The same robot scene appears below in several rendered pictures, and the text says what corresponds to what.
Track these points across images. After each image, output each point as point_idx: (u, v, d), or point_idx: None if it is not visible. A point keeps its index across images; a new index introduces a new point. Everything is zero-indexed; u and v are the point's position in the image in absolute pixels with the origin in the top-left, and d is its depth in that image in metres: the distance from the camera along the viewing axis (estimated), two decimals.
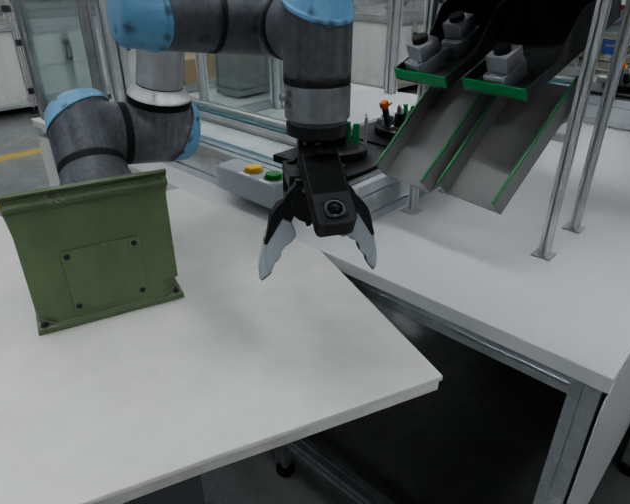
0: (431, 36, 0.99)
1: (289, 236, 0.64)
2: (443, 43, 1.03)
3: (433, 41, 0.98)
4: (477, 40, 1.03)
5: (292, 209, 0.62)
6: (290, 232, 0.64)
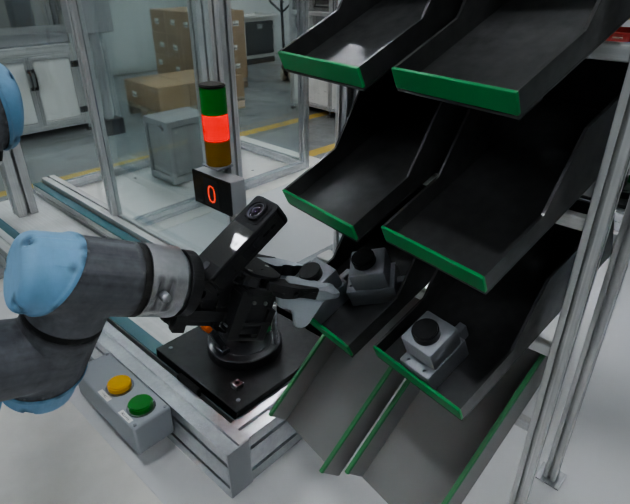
0: (326, 266, 0.68)
1: (294, 278, 0.63)
2: None
3: (330, 277, 0.67)
4: (390, 299, 0.67)
5: (273, 277, 0.59)
6: (291, 278, 0.62)
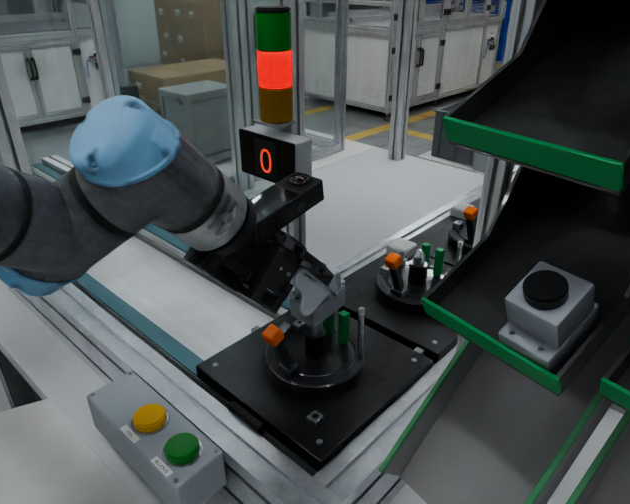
0: (329, 267, 0.68)
1: None
2: (505, 339, 0.40)
3: (335, 276, 0.67)
4: (591, 330, 0.40)
5: (304, 246, 0.58)
6: None
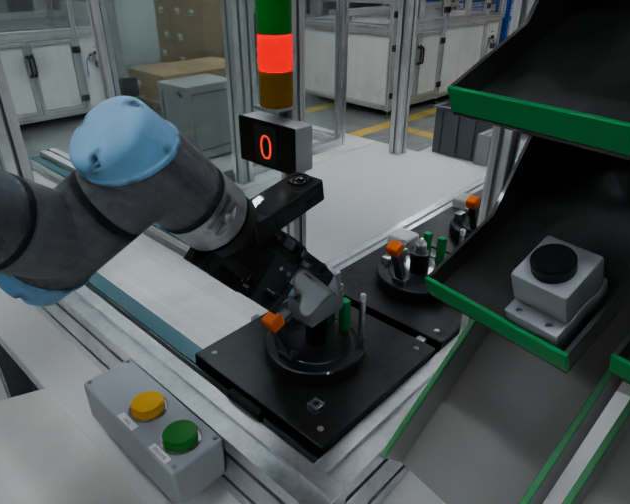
0: (330, 268, 0.68)
1: None
2: (511, 316, 0.39)
3: (335, 277, 0.67)
4: (600, 307, 0.39)
5: (304, 246, 0.58)
6: None
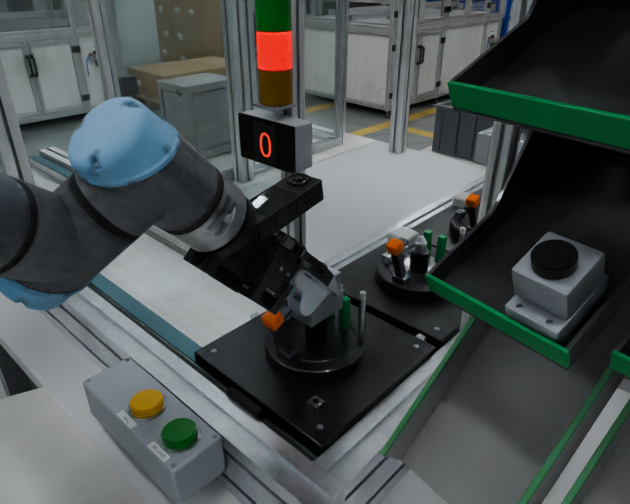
0: (330, 268, 0.68)
1: None
2: (512, 312, 0.39)
3: (335, 277, 0.67)
4: (601, 303, 0.39)
5: (304, 247, 0.58)
6: None
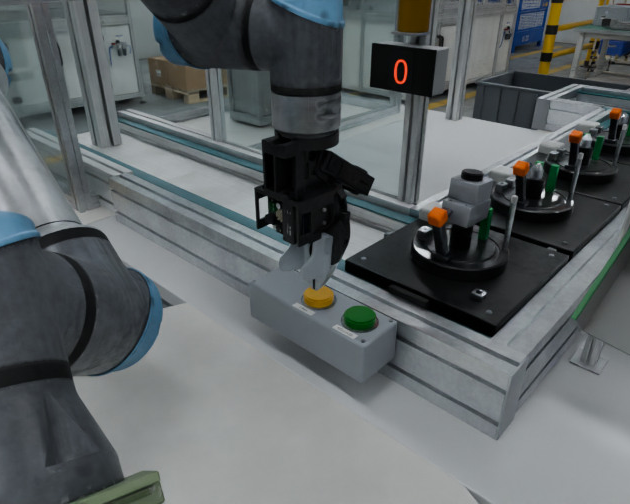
0: (482, 176, 0.74)
1: None
2: None
3: (490, 182, 0.72)
4: None
5: (346, 210, 0.62)
6: None
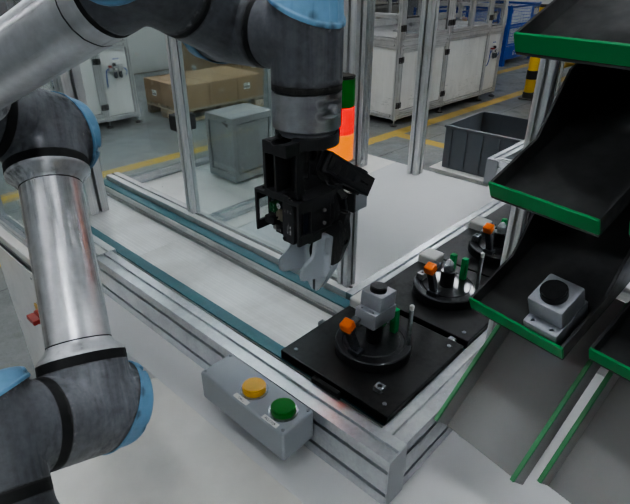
0: (388, 287, 0.92)
1: None
2: (527, 324, 0.62)
3: (392, 294, 0.91)
4: (583, 318, 0.62)
5: (346, 210, 0.62)
6: None
